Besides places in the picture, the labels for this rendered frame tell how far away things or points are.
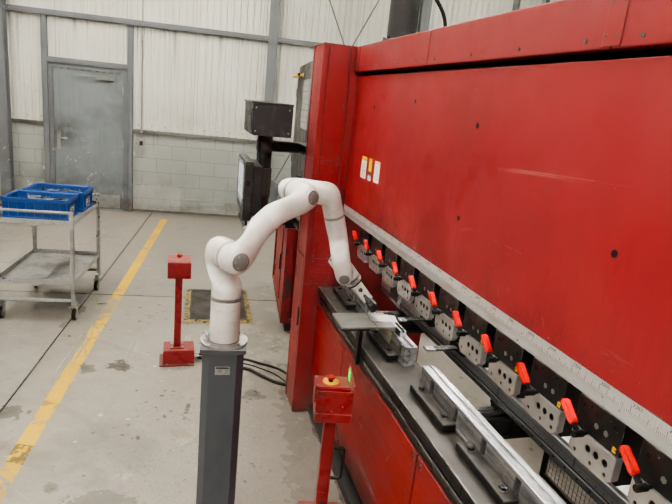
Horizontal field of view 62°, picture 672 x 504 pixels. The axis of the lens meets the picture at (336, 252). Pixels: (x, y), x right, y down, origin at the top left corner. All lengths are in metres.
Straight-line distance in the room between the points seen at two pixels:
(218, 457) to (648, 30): 2.09
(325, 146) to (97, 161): 6.62
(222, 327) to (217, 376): 0.20
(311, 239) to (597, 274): 2.17
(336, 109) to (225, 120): 6.07
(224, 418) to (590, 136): 1.70
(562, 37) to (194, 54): 7.99
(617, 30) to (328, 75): 2.03
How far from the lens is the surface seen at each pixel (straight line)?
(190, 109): 9.32
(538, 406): 1.71
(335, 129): 3.31
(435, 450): 2.05
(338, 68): 3.31
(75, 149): 9.63
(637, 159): 1.43
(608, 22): 1.56
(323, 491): 2.78
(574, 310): 1.56
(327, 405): 2.44
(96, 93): 9.50
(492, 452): 1.97
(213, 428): 2.44
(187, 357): 4.34
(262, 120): 3.37
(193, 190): 9.44
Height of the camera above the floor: 1.97
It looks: 15 degrees down
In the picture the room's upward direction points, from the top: 6 degrees clockwise
